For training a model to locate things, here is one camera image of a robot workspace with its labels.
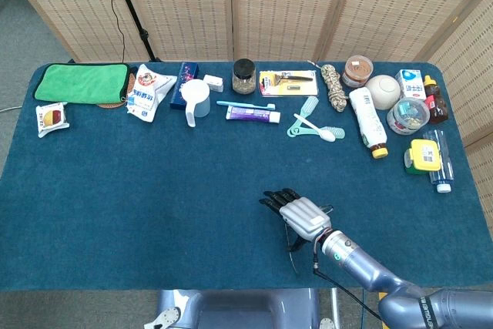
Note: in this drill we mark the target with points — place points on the clear plastic water bottle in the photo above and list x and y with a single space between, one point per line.
443 175

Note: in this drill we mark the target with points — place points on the white plastic spoon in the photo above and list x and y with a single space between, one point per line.
312 125

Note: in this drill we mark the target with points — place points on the light blue toothbrush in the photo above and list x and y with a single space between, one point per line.
239 104

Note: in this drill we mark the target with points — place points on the clear tub brown contents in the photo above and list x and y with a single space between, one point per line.
358 69

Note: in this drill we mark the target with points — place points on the dark blue carton box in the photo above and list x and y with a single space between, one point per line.
186 71

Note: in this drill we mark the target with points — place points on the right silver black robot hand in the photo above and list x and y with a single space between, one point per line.
304 217

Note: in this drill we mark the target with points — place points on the clear round tub of clips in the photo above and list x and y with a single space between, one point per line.
408 115

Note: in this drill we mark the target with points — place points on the beige round bowl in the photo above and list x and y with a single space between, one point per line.
383 90

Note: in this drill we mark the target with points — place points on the purple white toothpaste tube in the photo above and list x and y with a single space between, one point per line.
250 114

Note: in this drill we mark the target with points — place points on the brown woven rattan coaster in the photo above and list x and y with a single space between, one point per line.
111 105

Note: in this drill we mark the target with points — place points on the amber honey squeeze bottle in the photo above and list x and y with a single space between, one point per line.
437 107

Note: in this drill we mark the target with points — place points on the white metal table leg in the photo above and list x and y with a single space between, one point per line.
336 307

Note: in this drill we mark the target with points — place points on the yellow lid green box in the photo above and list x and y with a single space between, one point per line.
423 153

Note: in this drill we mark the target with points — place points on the white bag blue print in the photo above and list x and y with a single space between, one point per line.
148 92

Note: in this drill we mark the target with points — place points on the teal plastic comb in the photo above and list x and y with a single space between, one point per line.
310 105

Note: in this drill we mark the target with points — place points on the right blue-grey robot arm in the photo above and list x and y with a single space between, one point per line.
366 263

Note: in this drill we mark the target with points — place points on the black wire-rim eyeglasses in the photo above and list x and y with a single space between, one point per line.
293 263

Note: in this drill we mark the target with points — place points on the blue felt table mat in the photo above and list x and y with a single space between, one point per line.
154 190

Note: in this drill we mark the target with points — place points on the small white box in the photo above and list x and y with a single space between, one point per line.
213 82

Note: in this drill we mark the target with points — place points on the green microfibre towel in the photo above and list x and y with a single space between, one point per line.
81 82

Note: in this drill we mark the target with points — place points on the white blue medicine box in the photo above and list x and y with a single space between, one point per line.
411 84

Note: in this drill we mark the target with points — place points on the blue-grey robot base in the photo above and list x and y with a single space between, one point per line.
239 306

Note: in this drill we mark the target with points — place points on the teal plastic brush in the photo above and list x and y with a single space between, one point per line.
337 132

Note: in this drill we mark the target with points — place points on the black stand pole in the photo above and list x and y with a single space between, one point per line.
131 9

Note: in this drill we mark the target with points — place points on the white bottle yellow cap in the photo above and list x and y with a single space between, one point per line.
367 117

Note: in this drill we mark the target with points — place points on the glass jar black lid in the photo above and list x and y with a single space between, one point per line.
243 78

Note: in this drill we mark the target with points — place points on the white snack packet red yellow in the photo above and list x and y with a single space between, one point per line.
52 118

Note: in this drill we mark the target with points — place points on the razor on yellow card pack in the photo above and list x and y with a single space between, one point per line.
289 88

